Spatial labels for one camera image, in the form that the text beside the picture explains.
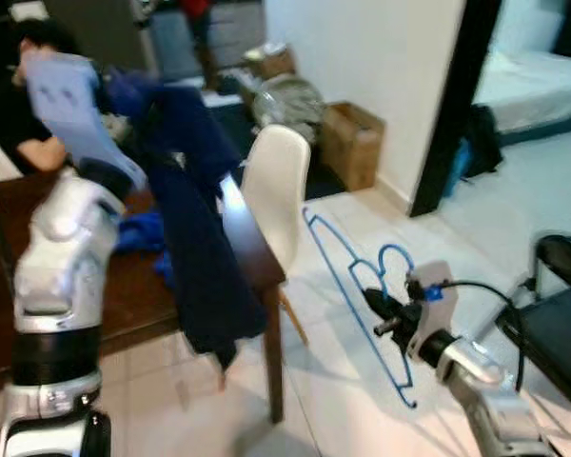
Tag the blue plastic clothes hanger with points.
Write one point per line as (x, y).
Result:
(311, 217)

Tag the navy shirt with yellow badge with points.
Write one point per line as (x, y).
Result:
(200, 267)

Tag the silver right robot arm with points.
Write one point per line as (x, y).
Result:
(495, 400)

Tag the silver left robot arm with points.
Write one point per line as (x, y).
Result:
(62, 276)

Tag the dark brown wooden table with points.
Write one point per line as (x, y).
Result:
(273, 362)

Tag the black padded chair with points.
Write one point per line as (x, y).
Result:
(557, 333)

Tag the large open cardboard box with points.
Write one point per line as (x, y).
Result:
(352, 148)

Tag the black floor bag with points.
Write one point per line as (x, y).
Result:
(482, 143)

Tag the bed with white sheet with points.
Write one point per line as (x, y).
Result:
(538, 90)

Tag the bright blue garment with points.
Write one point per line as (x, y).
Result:
(143, 233)

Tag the small filled cardboard box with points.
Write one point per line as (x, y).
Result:
(276, 65)

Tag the grey drawer cabinet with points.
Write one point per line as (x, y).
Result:
(228, 33)

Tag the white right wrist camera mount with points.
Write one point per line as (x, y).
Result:
(433, 314)

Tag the black door frame post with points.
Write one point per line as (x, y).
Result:
(452, 114)

